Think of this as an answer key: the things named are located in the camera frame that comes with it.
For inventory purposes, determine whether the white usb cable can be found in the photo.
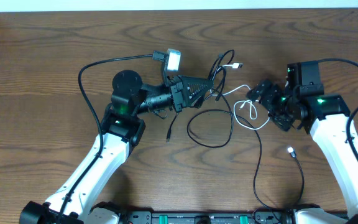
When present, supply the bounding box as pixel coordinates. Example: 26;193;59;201
219;62;272;131

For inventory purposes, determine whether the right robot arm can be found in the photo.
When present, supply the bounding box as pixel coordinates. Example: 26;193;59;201
247;60;358;223

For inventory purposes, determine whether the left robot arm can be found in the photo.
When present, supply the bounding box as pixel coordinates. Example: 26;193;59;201
19;70;213;223

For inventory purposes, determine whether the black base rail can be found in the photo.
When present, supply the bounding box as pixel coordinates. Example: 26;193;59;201
85;202;354;224

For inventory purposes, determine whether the left camera black cable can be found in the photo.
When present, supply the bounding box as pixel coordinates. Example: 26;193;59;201
54;51;167;224

